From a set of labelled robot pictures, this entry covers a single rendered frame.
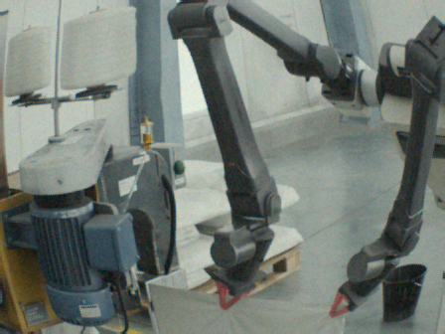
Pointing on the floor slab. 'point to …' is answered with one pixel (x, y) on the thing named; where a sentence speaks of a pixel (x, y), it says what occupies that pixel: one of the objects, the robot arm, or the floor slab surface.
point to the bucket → (402, 291)
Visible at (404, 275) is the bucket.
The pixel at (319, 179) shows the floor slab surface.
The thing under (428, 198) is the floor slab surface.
